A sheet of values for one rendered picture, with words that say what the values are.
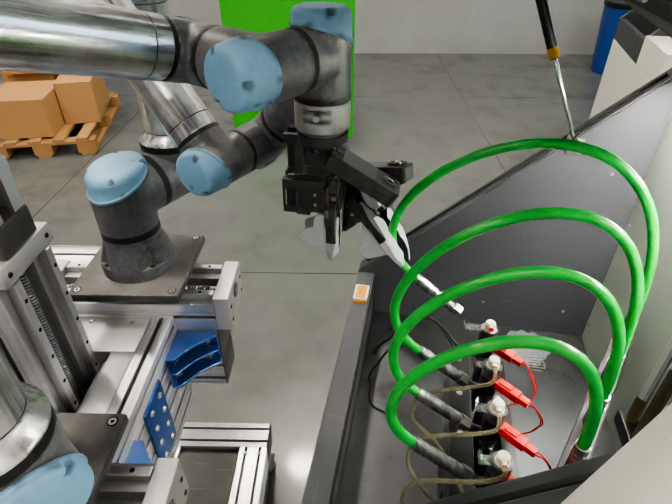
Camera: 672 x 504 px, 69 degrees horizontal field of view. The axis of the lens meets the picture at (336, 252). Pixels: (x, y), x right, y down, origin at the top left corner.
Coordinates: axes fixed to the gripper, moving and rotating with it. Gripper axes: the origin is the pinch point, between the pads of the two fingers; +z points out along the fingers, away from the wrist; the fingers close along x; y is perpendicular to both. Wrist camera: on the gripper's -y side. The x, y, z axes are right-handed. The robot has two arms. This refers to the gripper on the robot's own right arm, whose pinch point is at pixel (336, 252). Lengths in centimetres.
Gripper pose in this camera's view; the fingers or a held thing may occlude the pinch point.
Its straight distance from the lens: 78.2
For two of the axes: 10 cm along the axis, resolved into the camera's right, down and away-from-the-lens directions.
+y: -9.8, -1.1, 1.5
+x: -1.8, 5.6, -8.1
